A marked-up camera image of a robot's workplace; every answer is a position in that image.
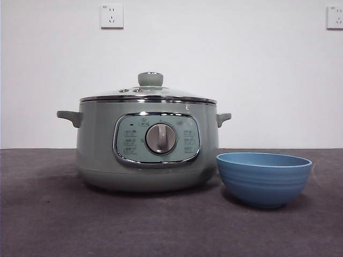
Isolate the pale green electric steamer pot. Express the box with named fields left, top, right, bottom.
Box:
left=56, top=101, right=232, bottom=193

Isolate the blue ribbed bowl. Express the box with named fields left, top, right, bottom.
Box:
left=216, top=152, right=313, bottom=209

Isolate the white wall socket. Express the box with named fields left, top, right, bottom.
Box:
left=101, top=4, right=124, bottom=29
left=326, top=5, right=343, bottom=30

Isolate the glass lid with green knob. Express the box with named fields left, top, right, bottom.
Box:
left=79, top=71, right=217, bottom=104

